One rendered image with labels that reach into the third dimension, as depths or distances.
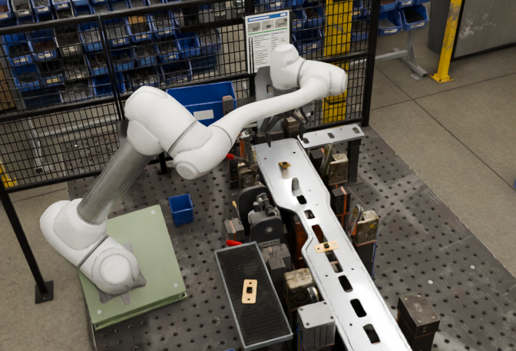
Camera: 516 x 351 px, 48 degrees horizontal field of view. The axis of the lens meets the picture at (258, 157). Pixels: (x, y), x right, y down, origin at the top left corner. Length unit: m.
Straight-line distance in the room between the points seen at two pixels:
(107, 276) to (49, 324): 1.35
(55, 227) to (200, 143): 0.65
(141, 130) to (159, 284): 0.78
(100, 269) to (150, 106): 0.63
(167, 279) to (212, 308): 0.21
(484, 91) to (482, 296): 2.82
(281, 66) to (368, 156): 1.05
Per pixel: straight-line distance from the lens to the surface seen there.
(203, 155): 1.66
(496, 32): 5.26
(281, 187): 2.30
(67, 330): 3.27
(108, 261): 2.01
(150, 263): 2.29
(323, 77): 1.99
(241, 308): 1.70
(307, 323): 1.73
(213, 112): 2.56
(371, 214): 2.14
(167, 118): 1.67
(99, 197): 1.92
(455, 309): 2.36
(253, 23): 2.63
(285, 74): 2.07
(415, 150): 4.21
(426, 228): 2.62
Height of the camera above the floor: 2.52
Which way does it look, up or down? 38 degrees down
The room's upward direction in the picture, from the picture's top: 3 degrees counter-clockwise
